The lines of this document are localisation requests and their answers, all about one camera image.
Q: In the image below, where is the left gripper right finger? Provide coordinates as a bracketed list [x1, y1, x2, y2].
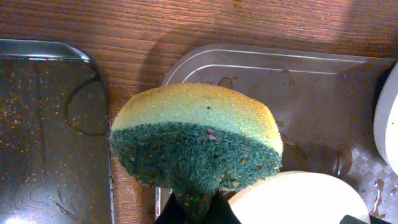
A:
[208, 192, 241, 224]

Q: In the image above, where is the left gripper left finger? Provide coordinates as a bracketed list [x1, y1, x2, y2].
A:
[154, 193, 185, 224]

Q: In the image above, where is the green yellow sponge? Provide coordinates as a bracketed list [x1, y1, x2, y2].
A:
[109, 83, 283, 222]

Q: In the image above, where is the white plate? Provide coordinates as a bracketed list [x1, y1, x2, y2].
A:
[229, 171, 371, 224]

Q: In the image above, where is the pale blue plate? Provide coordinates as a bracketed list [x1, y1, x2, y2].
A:
[373, 64, 397, 174]

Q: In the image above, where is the black plastic tray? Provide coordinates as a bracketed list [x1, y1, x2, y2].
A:
[1, 39, 114, 223]

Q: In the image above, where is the brown plastic tray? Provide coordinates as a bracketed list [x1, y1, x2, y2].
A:
[163, 44, 397, 223]

